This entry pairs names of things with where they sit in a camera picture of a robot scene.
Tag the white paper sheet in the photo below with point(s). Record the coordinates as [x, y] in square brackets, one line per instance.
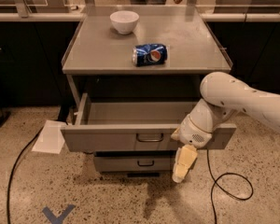
[50, 139]

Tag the grey lower drawer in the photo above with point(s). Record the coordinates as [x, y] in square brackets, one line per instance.
[134, 161]

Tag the grey top drawer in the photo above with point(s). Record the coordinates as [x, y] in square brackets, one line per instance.
[134, 126]

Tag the blue pepsi can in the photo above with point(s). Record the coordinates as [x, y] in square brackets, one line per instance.
[149, 54]

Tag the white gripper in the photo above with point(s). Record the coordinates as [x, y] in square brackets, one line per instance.
[192, 133]

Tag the grey metal cabinet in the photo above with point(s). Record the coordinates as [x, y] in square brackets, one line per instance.
[132, 91]

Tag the grey drawer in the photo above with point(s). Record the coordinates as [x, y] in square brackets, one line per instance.
[134, 126]
[134, 161]

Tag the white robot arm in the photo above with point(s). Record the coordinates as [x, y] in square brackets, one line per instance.
[222, 96]

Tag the white ceramic bowl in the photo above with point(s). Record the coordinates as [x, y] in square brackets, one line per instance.
[124, 21]

